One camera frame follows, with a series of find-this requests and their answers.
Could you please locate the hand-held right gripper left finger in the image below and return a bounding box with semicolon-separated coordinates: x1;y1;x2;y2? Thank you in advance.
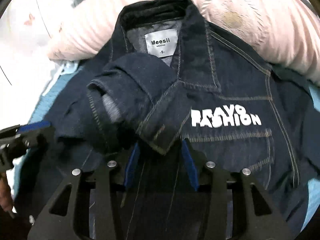
27;142;140;240

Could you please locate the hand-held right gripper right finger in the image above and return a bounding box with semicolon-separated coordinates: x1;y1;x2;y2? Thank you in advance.
181;140;296;240

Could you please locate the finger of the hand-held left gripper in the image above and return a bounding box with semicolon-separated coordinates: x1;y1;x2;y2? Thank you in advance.
17;121;52;133

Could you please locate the dark denim jacket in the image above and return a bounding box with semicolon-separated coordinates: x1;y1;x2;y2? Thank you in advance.
19;0;320;240

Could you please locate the person's left hand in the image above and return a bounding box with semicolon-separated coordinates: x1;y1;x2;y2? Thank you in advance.
0;176;13;213

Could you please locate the teal bed sheet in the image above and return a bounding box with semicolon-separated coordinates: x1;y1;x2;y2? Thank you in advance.
12;62;320;220

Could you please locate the white floral bedding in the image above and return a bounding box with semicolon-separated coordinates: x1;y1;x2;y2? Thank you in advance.
0;0;83;120

